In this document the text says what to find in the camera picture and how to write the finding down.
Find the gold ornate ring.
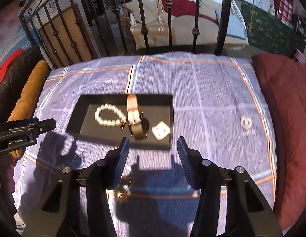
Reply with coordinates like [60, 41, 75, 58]
[113, 165, 134, 204]

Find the black jewelry tray box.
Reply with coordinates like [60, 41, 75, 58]
[66, 94, 174, 151]

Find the person's left hand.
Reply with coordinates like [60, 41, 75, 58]
[0, 153, 15, 194]

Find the mustard yellow cushion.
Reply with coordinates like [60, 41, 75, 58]
[7, 59, 50, 160]

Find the black leather cushion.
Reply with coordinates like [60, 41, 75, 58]
[0, 46, 43, 124]

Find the white earring card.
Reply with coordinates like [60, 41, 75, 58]
[151, 121, 171, 141]

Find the purple plaid bed sheet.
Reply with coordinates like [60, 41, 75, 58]
[14, 53, 276, 236]

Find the wooden door panel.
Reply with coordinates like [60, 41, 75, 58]
[35, 4, 98, 68]

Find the maroon pillow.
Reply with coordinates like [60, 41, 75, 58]
[252, 53, 306, 230]

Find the light blue pillow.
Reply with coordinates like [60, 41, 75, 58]
[226, 14, 247, 40]

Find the green patterned tablecloth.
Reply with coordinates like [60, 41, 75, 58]
[241, 1, 306, 58]

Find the beige sofa with red throw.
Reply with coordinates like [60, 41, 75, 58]
[124, 0, 250, 50]

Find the red cubby shelf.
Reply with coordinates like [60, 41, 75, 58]
[275, 0, 294, 23]

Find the white pearl bracelet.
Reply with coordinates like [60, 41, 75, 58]
[94, 103, 127, 127]

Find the beige strap wristwatch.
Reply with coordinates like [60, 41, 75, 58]
[127, 94, 148, 140]

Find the black iron bed frame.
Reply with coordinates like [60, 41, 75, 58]
[18, 0, 235, 69]

